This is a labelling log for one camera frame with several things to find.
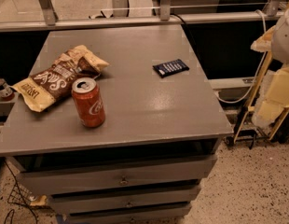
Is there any metal railing frame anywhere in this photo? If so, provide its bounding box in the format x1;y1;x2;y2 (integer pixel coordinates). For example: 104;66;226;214
0;0;289;32

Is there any small bottle at left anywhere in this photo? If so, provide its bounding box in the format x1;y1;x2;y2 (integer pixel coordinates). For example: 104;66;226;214
0;78;15;101

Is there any top grey drawer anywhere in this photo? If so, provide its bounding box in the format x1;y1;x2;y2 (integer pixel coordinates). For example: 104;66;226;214
17;155;217;195

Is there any red coke can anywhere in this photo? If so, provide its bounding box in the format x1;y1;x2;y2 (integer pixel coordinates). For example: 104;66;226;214
72;77;105;128

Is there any brown chip bag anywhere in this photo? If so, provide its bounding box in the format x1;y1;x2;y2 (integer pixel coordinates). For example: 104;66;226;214
12;45;109;112

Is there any middle grey drawer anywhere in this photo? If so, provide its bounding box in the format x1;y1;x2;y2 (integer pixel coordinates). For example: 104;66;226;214
49;185;201;214

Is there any grey drawer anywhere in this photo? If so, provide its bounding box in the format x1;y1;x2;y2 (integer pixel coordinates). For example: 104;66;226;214
49;185;201;214
17;155;217;195
68;202;191;224

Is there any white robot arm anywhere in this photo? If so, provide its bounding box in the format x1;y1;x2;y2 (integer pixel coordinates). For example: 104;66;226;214
251;8;289;128

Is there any yellow metal cart frame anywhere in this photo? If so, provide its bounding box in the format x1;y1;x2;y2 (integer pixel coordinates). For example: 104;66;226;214
225;51;289;147

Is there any grey drawer cabinet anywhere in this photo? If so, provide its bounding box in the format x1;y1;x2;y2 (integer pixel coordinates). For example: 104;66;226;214
0;24;235;224

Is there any dark blue snack bar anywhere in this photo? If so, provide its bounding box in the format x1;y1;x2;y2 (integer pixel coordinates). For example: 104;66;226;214
153;59;189;78

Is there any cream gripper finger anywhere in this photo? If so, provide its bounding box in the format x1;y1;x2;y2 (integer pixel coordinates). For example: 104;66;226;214
251;26;275;52
252;66;289;128

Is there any white cable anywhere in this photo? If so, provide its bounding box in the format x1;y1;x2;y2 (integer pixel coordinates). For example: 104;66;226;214
214;9;268;105

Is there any bottom grey drawer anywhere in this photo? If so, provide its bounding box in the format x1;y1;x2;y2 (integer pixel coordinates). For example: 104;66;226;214
68;202;191;224

